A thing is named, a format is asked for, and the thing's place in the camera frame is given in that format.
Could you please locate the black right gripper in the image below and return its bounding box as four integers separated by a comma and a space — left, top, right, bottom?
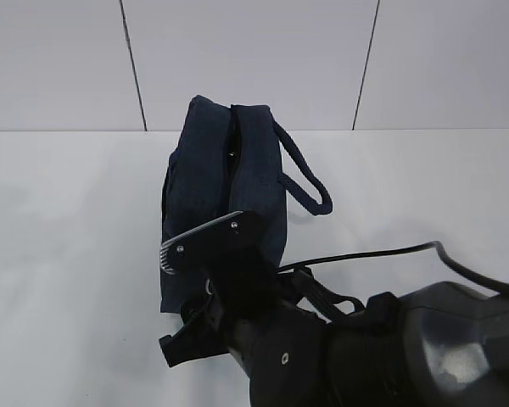
159, 281, 328, 406

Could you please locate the dark blue lunch bag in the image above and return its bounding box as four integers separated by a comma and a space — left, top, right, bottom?
159, 95, 334, 315

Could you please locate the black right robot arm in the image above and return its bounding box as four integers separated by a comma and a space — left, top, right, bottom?
160, 272, 509, 406

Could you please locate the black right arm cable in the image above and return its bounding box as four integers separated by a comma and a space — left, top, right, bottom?
275, 240, 509, 317

